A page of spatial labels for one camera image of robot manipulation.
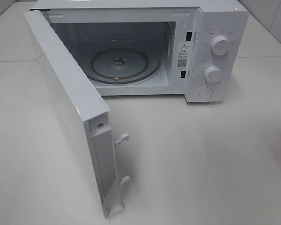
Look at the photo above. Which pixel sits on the white microwave door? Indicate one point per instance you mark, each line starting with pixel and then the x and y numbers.
pixel 82 112

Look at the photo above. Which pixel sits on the round microwave door button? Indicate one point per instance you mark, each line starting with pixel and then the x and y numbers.
pixel 206 93

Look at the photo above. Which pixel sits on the white microwave knob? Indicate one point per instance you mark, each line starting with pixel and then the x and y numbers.
pixel 220 44
pixel 212 74

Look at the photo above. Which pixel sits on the glass microwave turntable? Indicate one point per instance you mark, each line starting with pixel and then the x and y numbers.
pixel 122 62

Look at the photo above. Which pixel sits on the white warning label sticker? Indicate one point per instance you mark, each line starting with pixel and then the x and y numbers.
pixel 183 55

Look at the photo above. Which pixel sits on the white microwave oven body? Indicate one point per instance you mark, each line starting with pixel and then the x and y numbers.
pixel 82 25

